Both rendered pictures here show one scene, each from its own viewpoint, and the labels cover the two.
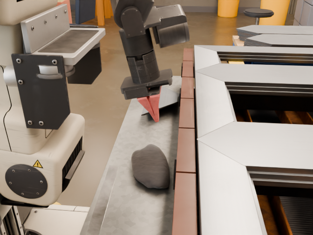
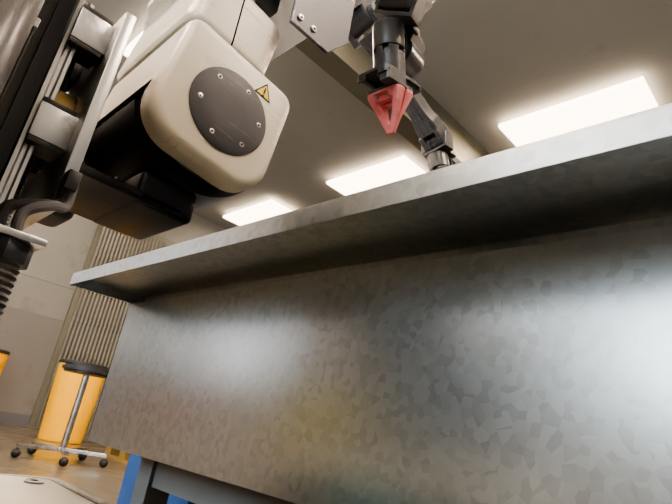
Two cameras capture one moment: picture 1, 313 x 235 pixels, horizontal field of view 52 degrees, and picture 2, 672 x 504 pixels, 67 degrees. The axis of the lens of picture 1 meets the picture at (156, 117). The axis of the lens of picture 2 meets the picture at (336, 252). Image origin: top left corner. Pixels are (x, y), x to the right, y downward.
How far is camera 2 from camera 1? 1.04 m
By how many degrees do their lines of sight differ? 67
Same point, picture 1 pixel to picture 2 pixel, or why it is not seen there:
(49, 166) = (279, 105)
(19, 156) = (241, 60)
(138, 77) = (398, 65)
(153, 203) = (385, 244)
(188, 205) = not seen: hidden behind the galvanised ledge
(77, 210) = not seen: outside the picture
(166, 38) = (415, 53)
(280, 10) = (86, 402)
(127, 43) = (395, 29)
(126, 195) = (344, 229)
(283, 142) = not seen: hidden behind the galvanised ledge
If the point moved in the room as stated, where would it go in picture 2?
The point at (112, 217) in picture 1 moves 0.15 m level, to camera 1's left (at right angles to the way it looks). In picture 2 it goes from (377, 214) to (304, 158)
